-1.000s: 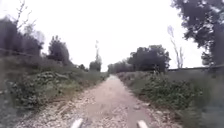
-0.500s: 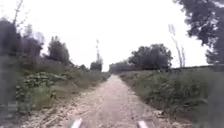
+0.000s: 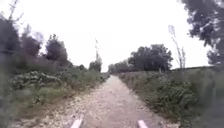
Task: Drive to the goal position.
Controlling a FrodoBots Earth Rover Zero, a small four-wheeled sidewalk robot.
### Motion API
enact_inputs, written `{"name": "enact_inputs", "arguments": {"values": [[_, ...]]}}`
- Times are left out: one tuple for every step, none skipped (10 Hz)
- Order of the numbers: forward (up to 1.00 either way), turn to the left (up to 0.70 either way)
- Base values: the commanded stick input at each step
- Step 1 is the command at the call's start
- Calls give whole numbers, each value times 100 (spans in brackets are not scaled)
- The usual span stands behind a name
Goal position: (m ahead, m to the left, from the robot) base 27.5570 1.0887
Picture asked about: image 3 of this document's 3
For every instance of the clump of dark trees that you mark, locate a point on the clump of dark trees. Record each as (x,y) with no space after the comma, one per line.
(150,58)

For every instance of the gravel path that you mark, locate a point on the gravel path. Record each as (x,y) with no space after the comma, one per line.
(110,103)

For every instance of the robot's own part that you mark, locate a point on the robot's own part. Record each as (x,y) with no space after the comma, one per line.
(142,124)
(77,123)

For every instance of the thin bare sapling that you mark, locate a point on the thin bare sapling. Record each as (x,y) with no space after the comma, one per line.
(178,50)

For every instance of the weedy verge with bushes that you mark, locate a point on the weedy verge with bushes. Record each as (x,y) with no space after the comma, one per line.
(40,86)
(180,93)

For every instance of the row of dark trees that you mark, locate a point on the row of dark trees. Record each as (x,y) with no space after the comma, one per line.
(26,46)

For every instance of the tall dark tree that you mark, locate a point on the tall dark tree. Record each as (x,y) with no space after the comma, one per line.
(208,26)

